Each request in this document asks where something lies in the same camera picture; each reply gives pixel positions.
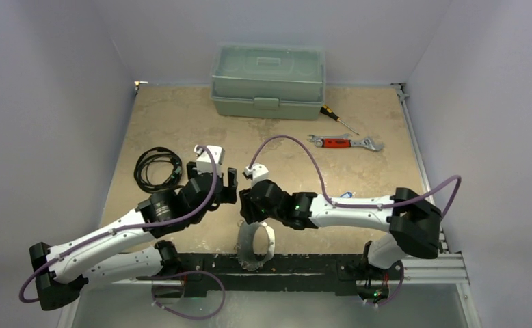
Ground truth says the silver metal key holder plate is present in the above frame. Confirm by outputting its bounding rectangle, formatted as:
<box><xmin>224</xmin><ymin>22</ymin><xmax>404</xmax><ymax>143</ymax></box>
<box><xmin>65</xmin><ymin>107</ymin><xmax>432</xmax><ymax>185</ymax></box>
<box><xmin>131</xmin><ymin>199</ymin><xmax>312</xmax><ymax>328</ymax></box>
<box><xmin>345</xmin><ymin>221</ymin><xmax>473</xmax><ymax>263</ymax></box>
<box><xmin>235</xmin><ymin>221</ymin><xmax>276</xmax><ymax>271</ymax></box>

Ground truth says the black yellow screwdriver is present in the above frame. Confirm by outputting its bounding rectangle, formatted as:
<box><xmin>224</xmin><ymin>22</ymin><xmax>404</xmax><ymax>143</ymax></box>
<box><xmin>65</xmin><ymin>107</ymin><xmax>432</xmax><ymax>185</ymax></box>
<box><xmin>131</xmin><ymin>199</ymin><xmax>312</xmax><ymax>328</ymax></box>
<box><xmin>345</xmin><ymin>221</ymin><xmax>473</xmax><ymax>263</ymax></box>
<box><xmin>320</xmin><ymin>105</ymin><xmax>360</xmax><ymax>135</ymax></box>

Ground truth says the green plastic toolbox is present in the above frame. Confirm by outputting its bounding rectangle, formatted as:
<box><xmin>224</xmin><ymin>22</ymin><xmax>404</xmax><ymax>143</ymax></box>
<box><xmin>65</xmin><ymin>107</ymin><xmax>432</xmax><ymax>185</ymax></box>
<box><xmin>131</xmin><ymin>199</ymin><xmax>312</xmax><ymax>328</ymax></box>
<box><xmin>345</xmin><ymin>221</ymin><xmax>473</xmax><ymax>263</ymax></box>
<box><xmin>211</xmin><ymin>43</ymin><xmax>326</xmax><ymax>120</ymax></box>

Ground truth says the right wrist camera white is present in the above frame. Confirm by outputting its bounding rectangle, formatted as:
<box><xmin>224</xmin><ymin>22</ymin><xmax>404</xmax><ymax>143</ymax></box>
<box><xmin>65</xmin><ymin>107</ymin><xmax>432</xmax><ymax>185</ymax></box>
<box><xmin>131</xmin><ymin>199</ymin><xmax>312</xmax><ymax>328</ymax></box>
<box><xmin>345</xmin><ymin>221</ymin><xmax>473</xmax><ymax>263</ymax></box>
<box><xmin>243</xmin><ymin>163</ymin><xmax>269</xmax><ymax>186</ymax></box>

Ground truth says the coiled black cable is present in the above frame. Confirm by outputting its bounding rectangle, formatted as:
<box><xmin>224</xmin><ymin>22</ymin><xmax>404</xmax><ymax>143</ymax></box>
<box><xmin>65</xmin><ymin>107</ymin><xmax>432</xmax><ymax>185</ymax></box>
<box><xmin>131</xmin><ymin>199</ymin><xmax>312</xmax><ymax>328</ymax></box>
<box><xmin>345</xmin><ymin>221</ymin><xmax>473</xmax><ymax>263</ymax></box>
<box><xmin>133</xmin><ymin>146</ymin><xmax>183</xmax><ymax>195</ymax></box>

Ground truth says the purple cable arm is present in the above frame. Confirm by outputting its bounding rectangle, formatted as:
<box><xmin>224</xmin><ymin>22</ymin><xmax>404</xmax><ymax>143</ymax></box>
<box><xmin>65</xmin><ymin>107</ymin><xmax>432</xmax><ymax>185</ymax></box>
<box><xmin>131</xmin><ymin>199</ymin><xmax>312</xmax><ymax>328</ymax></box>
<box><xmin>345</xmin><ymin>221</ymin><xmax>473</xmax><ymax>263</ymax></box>
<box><xmin>18</xmin><ymin>146</ymin><xmax>220</xmax><ymax>303</ymax></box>
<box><xmin>249</xmin><ymin>135</ymin><xmax>462</xmax><ymax>219</ymax></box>

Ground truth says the silver open-end wrench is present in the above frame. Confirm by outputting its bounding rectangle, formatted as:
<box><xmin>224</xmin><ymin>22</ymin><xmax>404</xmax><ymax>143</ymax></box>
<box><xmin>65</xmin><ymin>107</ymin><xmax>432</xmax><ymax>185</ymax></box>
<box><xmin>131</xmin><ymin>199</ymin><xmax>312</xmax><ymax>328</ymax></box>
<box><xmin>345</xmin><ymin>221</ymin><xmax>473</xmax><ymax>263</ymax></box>
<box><xmin>307</xmin><ymin>133</ymin><xmax>351</xmax><ymax>147</ymax></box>

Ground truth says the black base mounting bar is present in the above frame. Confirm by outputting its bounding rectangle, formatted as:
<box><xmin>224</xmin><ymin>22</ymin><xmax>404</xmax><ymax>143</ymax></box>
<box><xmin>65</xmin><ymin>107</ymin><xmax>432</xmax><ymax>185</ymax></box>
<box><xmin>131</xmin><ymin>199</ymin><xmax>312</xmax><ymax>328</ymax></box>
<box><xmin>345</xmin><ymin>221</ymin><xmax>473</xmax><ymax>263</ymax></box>
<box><xmin>149</xmin><ymin>254</ymin><xmax>404</xmax><ymax>300</ymax></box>

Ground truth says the red handled adjustable wrench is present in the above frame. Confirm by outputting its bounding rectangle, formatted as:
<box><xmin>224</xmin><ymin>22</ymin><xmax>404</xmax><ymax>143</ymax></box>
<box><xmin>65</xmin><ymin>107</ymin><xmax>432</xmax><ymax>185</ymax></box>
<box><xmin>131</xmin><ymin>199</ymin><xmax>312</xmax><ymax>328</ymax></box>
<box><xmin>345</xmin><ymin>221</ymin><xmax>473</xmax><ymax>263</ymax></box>
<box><xmin>313</xmin><ymin>137</ymin><xmax>384</xmax><ymax>152</ymax></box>

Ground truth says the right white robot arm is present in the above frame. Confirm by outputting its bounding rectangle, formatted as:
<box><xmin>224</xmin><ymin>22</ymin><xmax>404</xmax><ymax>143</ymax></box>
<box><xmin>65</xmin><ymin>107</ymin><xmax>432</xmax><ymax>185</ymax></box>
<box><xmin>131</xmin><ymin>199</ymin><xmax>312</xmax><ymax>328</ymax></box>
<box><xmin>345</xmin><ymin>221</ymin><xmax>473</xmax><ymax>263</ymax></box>
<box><xmin>239</xmin><ymin>180</ymin><xmax>442</xmax><ymax>278</ymax></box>

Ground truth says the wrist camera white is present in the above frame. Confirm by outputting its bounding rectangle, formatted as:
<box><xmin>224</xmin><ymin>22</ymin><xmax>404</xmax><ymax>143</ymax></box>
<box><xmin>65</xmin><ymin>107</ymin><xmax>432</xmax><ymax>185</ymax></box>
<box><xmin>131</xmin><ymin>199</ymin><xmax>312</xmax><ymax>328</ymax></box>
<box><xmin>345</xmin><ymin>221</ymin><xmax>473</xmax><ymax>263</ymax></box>
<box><xmin>194</xmin><ymin>145</ymin><xmax>226</xmax><ymax>177</ymax></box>
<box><xmin>243</xmin><ymin>163</ymin><xmax>269</xmax><ymax>186</ymax></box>

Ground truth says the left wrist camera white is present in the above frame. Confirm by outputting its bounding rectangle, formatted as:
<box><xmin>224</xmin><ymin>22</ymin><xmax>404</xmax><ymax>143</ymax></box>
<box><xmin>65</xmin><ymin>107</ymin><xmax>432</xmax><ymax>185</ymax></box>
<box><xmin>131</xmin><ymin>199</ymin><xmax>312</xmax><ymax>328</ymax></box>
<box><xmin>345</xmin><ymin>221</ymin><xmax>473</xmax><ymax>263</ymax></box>
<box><xmin>194</xmin><ymin>145</ymin><xmax>226</xmax><ymax>177</ymax></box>

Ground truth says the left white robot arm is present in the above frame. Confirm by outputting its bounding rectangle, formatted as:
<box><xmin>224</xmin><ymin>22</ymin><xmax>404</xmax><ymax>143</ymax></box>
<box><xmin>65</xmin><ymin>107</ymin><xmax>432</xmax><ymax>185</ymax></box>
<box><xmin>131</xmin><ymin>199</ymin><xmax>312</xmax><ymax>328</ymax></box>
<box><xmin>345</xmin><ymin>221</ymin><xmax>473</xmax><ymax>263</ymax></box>
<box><xmin>18</xmin><ymin>161</ymin><xmax>238</xmax><ymax>311</ymax></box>

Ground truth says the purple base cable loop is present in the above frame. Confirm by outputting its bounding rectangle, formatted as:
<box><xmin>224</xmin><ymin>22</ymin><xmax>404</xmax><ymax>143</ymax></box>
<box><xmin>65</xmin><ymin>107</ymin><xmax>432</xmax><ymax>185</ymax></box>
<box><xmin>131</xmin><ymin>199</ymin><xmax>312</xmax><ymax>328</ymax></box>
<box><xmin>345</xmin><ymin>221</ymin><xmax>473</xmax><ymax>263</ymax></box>
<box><xmin>150</xmin><ymin>271</ymin><xmax>225</xmax><ymax>321</ymax></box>

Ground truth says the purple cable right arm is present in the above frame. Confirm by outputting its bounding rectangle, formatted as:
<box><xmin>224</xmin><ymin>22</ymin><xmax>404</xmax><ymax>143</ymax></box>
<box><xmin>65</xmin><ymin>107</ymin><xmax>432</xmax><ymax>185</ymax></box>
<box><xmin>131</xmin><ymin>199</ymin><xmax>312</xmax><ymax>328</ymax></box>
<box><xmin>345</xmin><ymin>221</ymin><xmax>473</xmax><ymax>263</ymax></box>
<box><xmin>249</xmin><ymin>135</ymin><xmax>462</xmax><ymax>219</ymax></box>

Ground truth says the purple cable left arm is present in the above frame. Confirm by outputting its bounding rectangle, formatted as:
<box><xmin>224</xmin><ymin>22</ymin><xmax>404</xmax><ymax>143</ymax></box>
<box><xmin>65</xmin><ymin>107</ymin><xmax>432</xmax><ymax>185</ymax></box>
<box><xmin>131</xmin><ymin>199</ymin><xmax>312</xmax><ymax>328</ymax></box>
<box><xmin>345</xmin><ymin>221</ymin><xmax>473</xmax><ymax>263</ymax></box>
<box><xmin>18</xmin><ymin>146</ymin><xmax>220</xmax><ymax>303</ymax></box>

